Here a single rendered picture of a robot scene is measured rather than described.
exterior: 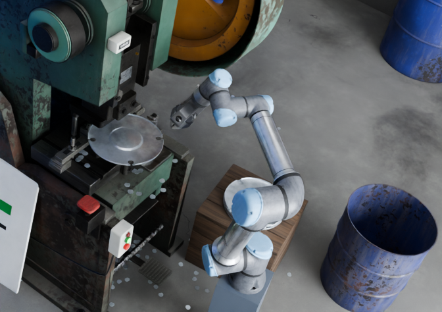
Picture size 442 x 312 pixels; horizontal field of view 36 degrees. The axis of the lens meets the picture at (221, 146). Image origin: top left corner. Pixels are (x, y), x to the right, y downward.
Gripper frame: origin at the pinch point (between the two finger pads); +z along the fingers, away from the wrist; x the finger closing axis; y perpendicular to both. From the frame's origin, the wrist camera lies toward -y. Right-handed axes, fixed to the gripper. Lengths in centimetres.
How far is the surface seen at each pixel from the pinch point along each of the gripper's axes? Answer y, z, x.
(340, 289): 40, 34, -107
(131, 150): -13.5, 11.0, 3.8
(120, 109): -13.9, -1.2, 16.9
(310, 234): 70, 55, -87
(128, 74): -7.6, -10.5, 24.2
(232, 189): 34, 36, -38
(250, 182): 44, 34, -42
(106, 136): -13.8, 15.9, 14.1
